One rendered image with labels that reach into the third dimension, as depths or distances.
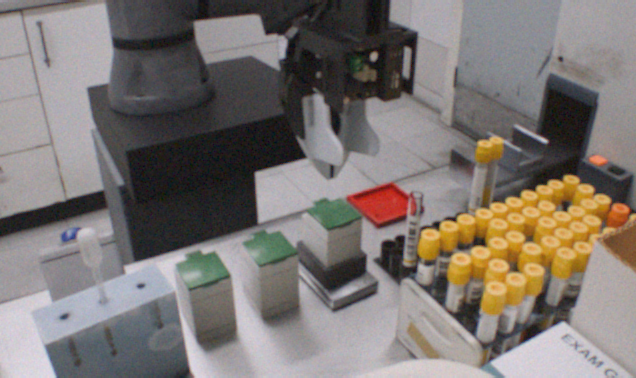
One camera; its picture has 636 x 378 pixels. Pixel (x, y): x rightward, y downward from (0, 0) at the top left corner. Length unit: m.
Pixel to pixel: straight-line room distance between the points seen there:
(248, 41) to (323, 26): 2.54
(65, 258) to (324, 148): 0.25
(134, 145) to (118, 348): 0.32
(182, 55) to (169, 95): 0.06
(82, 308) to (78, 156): 1.82
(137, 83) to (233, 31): 2.15
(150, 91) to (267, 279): 0.36
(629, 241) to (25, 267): 2.00
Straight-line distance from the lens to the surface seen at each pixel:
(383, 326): 0.56
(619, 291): 0.45
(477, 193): 0.66
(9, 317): 0.63
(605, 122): 0.78
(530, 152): 0.78
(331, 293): 0.57
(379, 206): 0.71
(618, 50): 0.76
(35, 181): 2.28
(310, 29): 0.45
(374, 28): 0.44
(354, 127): 0.52
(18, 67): 2.11
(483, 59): 2.75
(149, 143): 0.72
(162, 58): 0.80
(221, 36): 2.93
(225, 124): 0.74
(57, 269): 0.55
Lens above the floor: 1.27
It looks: 31 degrees down
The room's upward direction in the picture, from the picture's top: straight up
